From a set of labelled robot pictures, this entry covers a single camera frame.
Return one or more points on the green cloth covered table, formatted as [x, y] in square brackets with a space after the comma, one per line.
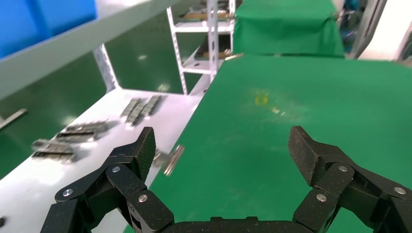
[289, 29]

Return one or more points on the white partition panel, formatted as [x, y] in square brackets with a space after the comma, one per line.
[383, 32]

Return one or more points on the white slotted shelving rack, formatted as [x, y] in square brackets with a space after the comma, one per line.
[211, 38]

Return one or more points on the white slotted angle post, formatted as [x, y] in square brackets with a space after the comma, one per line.
[106, 69]

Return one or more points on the grey metal bar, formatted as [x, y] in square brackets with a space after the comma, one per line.
[13, 118]

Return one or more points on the tiny black part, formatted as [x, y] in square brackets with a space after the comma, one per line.
[1, 222]

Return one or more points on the blue plastic bin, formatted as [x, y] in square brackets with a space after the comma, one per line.
[32, 22]

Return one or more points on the silver binder clip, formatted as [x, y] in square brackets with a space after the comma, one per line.
[173, 159]

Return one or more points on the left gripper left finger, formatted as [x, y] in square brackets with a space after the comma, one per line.
[128, 167]

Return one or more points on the white shelf board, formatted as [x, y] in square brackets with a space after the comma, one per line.
[64, 48]

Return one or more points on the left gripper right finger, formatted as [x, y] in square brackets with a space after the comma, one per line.
[334, 173]

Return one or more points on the small metal clip strip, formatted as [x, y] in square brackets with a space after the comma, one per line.
[75, 136]
[137, 114]
[53, 146]
[151, 105]
[53, 156]
[87, 126]
[130, 108]

